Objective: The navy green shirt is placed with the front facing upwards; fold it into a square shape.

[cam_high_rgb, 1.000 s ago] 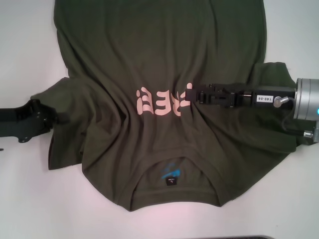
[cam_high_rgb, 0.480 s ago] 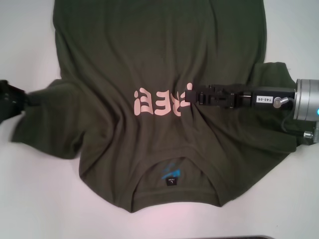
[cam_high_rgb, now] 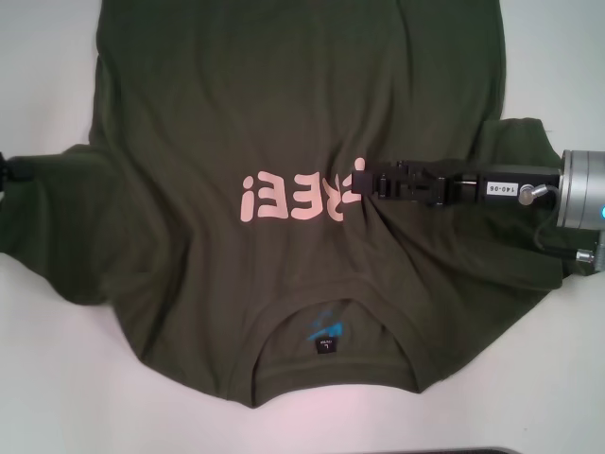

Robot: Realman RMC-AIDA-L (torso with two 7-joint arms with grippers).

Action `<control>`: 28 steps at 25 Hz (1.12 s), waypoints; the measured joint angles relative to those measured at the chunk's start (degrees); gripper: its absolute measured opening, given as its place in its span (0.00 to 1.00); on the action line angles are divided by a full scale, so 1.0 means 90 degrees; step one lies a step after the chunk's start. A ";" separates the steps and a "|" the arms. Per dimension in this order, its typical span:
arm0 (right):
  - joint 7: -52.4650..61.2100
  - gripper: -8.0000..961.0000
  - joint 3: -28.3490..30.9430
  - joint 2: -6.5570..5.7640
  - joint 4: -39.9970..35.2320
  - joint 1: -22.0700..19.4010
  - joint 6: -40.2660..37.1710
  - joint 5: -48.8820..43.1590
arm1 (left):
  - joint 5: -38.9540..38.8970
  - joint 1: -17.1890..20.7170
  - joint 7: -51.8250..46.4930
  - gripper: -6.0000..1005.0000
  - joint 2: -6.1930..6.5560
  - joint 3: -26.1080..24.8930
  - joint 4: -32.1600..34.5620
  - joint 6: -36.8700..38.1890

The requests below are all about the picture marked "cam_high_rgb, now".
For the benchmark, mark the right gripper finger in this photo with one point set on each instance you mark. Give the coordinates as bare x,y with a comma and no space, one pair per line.
364,182

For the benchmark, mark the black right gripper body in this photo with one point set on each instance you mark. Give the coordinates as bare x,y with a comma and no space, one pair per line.
501,177

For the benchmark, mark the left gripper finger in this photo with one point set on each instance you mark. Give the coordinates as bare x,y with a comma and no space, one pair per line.
16,170

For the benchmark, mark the dark green t-shirt pink print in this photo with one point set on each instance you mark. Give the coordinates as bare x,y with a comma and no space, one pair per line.
283,118

